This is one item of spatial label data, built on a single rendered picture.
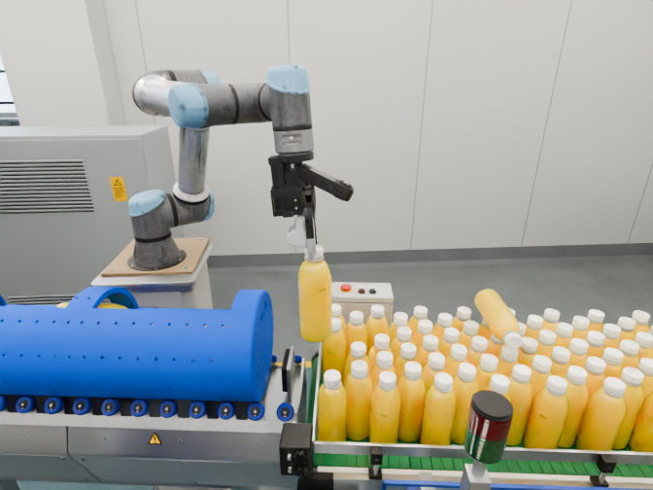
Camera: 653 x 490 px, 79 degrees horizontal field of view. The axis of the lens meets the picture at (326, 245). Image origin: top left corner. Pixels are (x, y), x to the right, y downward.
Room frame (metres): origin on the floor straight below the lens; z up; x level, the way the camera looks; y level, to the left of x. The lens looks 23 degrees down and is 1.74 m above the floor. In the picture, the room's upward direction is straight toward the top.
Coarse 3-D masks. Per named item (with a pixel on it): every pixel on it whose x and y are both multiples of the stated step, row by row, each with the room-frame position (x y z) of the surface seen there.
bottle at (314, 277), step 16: (304, 272) 0.74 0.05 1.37; (320, 272) 0.73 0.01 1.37; (304, 288) 0.73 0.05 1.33; (320, 288) 0.73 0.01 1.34; (304, 304) 0.73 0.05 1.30; (320, 304) 0.72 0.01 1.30; (304, 320) 0.73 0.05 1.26; (320, 320) 0.72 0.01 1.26; (304, 336) 0.73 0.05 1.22; (320, 336) 0.72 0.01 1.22
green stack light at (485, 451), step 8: (472, 432) 0.48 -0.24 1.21; (464, 440) 0.49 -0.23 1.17; (472, 440) 0.47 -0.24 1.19; (480, 440) 0.46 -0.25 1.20; (488, 440) 0.46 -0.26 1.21; (504, 440) 0.46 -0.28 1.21; (464, 448) 0.49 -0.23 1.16; (472, 448) 0.47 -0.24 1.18; (480, 448) 0.46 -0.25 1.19; (488, 448) 0.46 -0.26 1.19; (496, 448) 0.46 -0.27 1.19; (504, 448) 0.47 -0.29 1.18; (472, 456) 0.47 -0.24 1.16; (480, 456) 0.46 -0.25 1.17; (488, 456) 0.46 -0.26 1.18; (496, 456) 0.46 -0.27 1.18
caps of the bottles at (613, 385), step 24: (552, 312) 0.99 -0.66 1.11; (600, 312) 0.99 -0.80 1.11; (432, 336) 0.88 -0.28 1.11; (456, 336) 0.88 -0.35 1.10; (480, 336) 0.88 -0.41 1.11; (552, 336) 0.88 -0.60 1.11; (600, 336) 0.88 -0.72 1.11; (648, 336) 0.88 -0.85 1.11; (432, 360) 0.78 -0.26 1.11; (600, 360) 0.78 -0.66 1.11; (648, 360) 0.78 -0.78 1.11; (504, 384) 0.70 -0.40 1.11; (552, 384) 0.70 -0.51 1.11; (624, 384) 0.70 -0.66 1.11
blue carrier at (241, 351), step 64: (0, 320) 0.81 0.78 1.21; (64, 320) 0.80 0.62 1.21; (128, 320) 0.80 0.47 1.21; (192, 320) 0.80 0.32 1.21; (256, 320) 0.80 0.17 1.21; (0, 384) 0.75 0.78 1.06; (64, 384) 0.75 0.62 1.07; (128, 384) 0.74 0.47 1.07; (192, 384) 0.73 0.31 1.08; (256, 384) 0.74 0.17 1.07
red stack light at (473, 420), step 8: (472, 408) 0.49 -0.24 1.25; (472, 416) 0.48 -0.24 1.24; (480, 416) 0.47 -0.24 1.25; (512, 416) 0.47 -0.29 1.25; (472, 424) 0.48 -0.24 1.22; (480, 424) 0.47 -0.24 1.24; (488, 424) 0.46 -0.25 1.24; (496, 424) 0.46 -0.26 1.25; (504, 424) 0.46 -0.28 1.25; (480, 432) 0.47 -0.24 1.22; (488, 432) 0.46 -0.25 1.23; (496, 432) 0.46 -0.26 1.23; (504, 432) 0.46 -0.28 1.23; (496, 440) 0.46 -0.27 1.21
